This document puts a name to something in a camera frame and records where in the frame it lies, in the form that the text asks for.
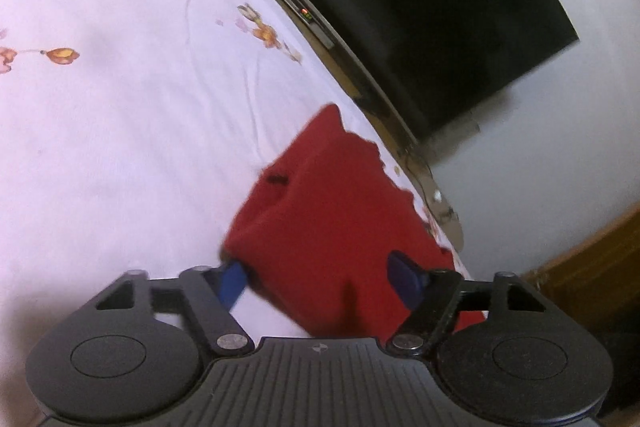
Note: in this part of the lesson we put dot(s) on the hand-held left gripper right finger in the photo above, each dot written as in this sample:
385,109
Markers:
407,277

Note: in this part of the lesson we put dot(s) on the wooden television cabinet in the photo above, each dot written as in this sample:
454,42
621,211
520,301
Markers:
380,107

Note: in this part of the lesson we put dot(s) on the black flat-screen television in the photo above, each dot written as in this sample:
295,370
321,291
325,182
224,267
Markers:
425,7

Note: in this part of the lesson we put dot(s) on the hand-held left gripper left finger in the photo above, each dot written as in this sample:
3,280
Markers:
232,282

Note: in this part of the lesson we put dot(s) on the small white item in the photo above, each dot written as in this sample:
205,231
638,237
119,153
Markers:
438,195

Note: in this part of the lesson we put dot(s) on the red embroidered sweater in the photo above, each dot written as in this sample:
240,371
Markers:
340,217

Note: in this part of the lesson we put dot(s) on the silver set-top box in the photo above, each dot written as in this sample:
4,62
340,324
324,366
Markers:
305,14

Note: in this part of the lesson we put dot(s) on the floral white bedsheet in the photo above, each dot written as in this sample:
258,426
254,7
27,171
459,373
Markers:
125,117

